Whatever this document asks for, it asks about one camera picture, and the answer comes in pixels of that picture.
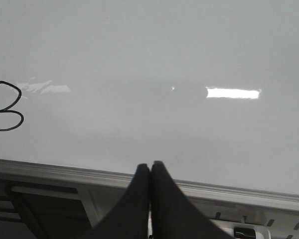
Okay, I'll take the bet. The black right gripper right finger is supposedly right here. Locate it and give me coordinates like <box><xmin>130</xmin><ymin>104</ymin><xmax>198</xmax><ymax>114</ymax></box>
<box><xmin>150</xmin><ymin>161</ymin><xmax>232</xmax><ymax>239</ymax></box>

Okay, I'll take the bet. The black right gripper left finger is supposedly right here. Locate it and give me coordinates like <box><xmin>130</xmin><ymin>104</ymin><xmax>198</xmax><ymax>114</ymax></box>
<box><xmin>81</xmin><ymin>164</ymin><xmax>150</xmax><ymax>239</ymax></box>

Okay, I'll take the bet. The dark panel with grey frame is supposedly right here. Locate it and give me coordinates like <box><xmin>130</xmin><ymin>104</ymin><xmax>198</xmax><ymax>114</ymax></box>
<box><xmin>5</xmin><ymin>183</ymin><xmax>100</xmax><ymax>239</ymax></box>

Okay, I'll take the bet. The white whiteboard with aluminium frame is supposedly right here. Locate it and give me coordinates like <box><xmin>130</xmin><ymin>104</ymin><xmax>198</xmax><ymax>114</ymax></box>
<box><xmin>0</xmin><ymin>0</ymin><xmax>299</xmax><ymax>211</ymax></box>

